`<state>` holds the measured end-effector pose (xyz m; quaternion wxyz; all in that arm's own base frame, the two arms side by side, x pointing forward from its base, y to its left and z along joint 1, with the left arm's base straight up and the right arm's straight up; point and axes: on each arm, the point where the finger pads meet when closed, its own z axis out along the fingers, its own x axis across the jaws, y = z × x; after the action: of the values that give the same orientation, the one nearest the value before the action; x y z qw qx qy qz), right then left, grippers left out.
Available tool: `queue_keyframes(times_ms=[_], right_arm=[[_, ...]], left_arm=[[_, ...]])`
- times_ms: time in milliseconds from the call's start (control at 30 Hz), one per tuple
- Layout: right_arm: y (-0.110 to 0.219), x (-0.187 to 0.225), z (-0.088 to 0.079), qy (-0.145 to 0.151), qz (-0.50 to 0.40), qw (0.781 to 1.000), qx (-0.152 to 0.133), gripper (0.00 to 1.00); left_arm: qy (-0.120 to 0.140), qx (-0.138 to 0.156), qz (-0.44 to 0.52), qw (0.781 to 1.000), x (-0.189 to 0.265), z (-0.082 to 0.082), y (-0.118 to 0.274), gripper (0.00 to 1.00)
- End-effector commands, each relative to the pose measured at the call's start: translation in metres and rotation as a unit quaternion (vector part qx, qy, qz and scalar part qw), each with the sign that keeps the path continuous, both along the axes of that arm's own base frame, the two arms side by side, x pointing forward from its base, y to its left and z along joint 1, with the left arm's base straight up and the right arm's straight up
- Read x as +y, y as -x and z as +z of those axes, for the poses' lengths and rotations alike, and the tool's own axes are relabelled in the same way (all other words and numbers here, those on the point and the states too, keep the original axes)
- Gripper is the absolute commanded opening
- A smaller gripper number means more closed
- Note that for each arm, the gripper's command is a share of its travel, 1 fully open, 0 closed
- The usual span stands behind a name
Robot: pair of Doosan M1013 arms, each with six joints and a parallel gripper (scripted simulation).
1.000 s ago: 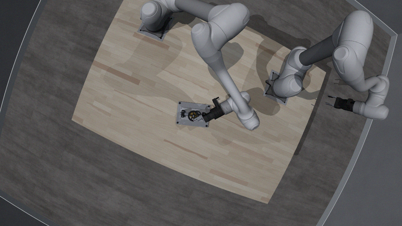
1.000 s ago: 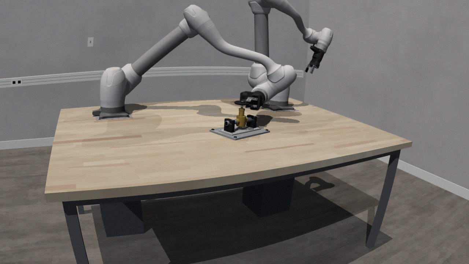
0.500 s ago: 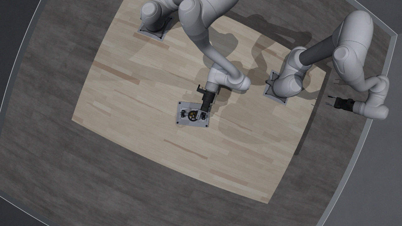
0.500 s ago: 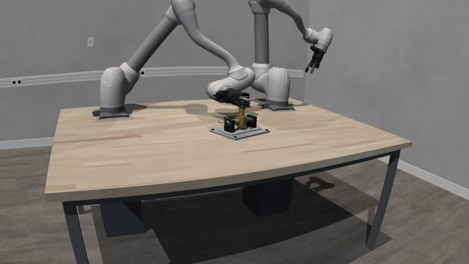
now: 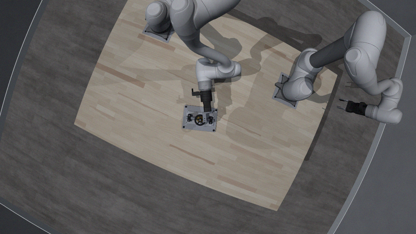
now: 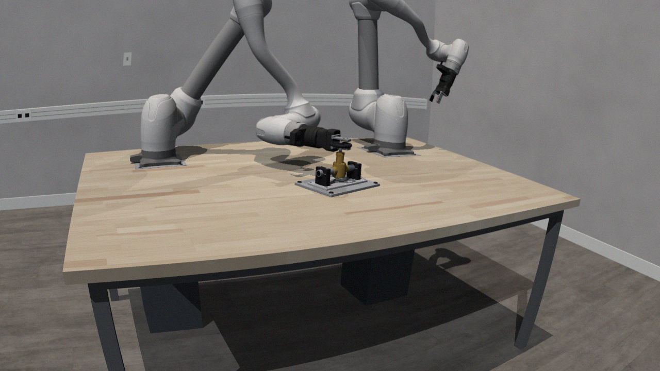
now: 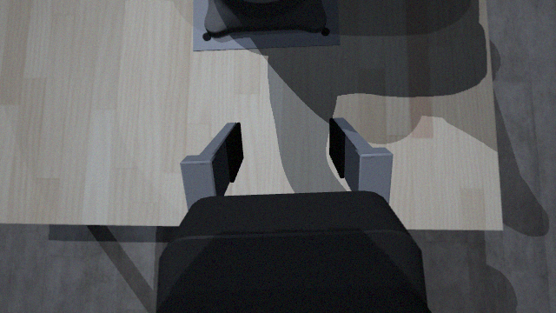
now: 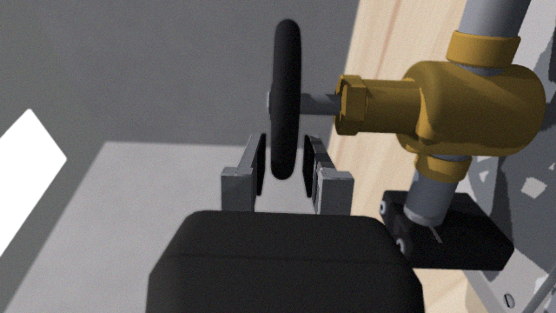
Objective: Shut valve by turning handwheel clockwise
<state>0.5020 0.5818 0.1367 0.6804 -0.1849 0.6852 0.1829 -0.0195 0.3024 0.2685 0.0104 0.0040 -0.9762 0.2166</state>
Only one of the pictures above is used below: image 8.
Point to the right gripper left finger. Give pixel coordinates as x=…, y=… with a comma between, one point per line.
x=240, y=185

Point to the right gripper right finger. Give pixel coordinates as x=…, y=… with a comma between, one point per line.
x=331, y=190

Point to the brass valve with black handwheel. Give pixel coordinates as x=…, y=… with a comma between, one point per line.
x=484, y=105

